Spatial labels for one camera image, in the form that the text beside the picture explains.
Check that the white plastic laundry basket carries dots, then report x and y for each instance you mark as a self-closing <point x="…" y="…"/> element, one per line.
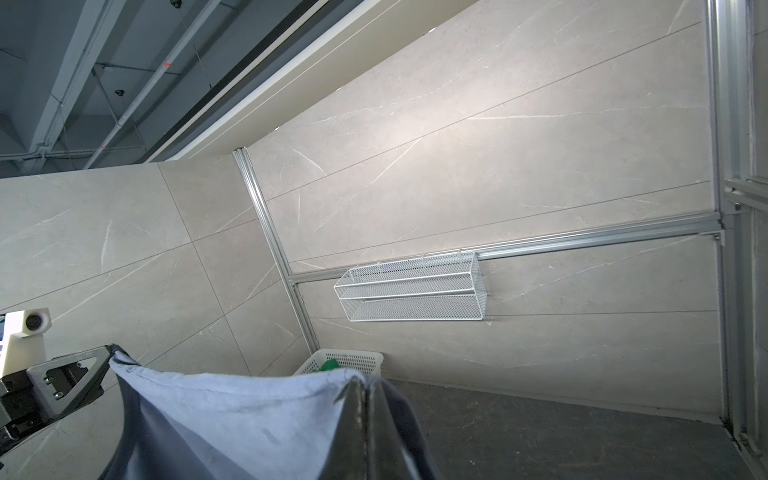
<point x="367" y="362"/>

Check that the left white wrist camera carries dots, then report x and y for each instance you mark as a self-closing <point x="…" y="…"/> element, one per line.
<point x="22" y="341"/>

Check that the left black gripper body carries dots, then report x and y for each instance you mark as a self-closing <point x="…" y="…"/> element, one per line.
<point x="27" y="400"/>

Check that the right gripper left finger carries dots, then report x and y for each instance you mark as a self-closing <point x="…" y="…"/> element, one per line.
<point x="347" y="456"/>

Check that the white wire mesh shelf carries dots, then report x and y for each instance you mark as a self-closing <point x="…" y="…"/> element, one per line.
<point x="444" y="287"/>

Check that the blue-grey tank top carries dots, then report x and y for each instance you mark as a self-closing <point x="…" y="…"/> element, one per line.
<point x="211" y="426"/>

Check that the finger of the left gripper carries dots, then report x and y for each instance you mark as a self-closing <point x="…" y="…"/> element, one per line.
<point x="68" y="383"/>

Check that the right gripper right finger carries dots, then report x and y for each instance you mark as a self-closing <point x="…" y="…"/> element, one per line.
<point x="388" y="454"/>

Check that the green tank top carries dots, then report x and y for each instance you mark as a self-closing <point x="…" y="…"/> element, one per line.
<point x="329" y="365"/>

